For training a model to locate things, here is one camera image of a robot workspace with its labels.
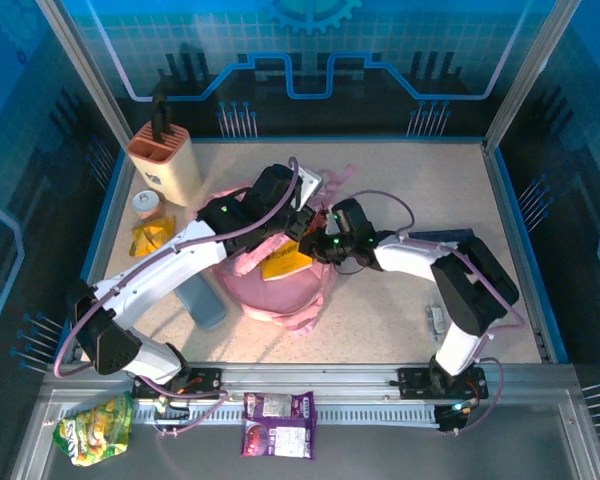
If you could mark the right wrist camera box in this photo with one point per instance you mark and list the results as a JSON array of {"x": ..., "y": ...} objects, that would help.
[{"x": 355, "y": 215}]

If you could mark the pink school backpack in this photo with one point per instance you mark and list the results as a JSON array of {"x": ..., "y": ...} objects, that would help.
[{"x": 280, "y": 295}]

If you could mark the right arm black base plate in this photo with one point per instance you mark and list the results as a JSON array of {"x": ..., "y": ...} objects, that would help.
[{"x": 412, "y": 382}]

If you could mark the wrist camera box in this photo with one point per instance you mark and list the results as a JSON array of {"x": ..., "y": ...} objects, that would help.
[
  {"x": 272, "y": 185},
  {"x": 355, "y": 215}
]

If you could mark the grey pencil case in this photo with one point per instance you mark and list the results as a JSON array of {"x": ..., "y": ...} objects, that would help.
[{"x": 205, "y": 307}]

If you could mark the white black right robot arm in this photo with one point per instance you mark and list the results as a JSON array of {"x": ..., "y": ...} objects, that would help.
[{"x": 410, "y": 260}]

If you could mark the aluminium frame post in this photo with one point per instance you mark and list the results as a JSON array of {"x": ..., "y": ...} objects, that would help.
[
  {"x": 530, "y": 75},
  {"x": 80, "y": 65}
]

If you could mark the dark blue book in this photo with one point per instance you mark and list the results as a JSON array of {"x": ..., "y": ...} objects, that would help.
[{"x": 445, "y": 235}]

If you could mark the small black electronics board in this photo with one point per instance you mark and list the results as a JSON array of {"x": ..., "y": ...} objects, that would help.
[
  {"x": 172, "y": 415},
  {"x": 455, "y": 417}
]

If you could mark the small tin can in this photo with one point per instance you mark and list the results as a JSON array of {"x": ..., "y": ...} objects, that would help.
[{"x": 147, "y": 202}]

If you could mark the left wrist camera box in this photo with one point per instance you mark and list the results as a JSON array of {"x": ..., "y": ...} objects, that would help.
[{"x": 272, "y": 185}]

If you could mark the yellow book reading boy cover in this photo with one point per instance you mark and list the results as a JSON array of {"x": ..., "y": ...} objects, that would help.
[{"x": 285, "y": 260}]

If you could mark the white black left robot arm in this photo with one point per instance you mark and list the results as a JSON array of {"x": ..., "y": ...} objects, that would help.
[{"x": 170, "y": 265}]

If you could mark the yellow snack bag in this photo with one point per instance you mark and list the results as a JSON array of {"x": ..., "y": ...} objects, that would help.
[{"x": 152, "y": 237}]

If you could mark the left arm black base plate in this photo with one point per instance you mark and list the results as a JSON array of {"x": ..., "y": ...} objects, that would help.
[{"x": 207, "y": 382}]

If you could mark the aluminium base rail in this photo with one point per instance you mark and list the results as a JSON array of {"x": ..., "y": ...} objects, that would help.
[{"x": 305, "y": 375}]

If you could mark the beige knife block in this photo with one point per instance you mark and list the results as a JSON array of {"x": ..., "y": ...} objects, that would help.
[{"x": 170, "y": 170}]

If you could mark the purple snack packet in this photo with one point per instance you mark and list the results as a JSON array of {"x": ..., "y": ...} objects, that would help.
[
  {"x": 280, "y": 440},
  {"x": 277, "y": 406}
]

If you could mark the green chips bag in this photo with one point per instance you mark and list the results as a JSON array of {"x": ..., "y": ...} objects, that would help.
[{"x": 92, "y": 432}]

